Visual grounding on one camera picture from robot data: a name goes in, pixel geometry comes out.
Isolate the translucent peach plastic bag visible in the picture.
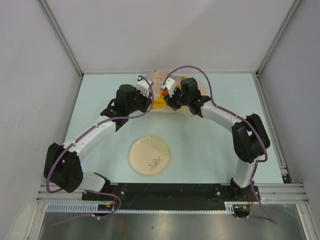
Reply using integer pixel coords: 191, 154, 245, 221
147, 69, 210, 116

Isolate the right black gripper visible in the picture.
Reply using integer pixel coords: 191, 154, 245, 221
164, 85, 191, 111

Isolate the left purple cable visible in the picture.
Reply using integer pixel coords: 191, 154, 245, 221
46, 74, 156, 223

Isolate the white slotted cable duct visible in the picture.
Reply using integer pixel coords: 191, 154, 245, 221
46, 201, 237, 215

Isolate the fake orange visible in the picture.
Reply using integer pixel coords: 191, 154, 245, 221
160, 90, 168, 98

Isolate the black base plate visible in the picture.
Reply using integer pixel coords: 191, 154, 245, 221
82, 182, 261, 213

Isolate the purple cable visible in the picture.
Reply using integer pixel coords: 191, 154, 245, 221
46, 74, 156, 223
162, 65, 278, 225

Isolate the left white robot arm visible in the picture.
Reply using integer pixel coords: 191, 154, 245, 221
43, 84, 154, 200

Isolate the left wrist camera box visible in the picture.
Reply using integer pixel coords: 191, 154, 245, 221
136, 74, 154, 97

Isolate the yellow fake bell pepper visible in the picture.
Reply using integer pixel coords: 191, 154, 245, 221
152, 97, 168, 110

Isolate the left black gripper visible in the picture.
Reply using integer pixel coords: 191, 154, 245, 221
126, 87, 152, 115

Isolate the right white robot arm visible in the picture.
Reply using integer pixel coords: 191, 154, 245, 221
161, 78, 271, 201

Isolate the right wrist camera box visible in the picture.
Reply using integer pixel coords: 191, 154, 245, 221
160, 78, 177, 97

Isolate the cream round plate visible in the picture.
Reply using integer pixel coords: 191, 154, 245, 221
128, 136, 171, 177

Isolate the aluminium frame rail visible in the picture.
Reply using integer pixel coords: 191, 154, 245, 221
36, 182, 307, 204

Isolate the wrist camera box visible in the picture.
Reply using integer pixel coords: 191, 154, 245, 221
160, 78, 177, 97
136, 74, 154, 97

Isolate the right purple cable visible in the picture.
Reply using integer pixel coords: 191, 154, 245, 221
162, 65, 278, 225

